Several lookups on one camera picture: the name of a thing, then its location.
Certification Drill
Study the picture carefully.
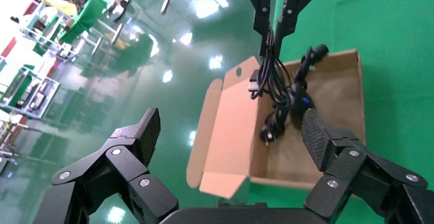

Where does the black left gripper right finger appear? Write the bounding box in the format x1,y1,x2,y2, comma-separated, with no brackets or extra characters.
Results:
301,108,434,224

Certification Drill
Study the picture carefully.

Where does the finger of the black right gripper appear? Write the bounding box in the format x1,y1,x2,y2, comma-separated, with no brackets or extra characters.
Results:
241,0,273,58
274,0,330,59

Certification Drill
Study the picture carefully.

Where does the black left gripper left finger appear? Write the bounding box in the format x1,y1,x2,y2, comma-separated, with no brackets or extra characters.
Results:
34,107,179,224

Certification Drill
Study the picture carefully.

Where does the black power cord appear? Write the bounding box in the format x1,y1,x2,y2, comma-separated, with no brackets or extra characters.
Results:
259,44,330,147

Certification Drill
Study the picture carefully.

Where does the open brown cardboard box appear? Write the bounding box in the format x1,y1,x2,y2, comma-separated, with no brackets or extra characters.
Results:
185,49,367,200

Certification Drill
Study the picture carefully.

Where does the white metal table leg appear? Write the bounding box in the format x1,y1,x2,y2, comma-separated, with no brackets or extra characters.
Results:
110,23,125,46
159,0,175,15

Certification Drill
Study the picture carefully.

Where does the green cloth mat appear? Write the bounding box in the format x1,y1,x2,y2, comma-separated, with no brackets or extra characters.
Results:
216,0,434,224

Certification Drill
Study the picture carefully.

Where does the white metal shelf rack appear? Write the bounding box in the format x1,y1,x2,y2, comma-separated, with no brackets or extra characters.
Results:
0,64,61,120

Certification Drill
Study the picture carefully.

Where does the table with green cloth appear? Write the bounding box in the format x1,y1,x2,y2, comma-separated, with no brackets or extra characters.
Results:
57,0,106,46

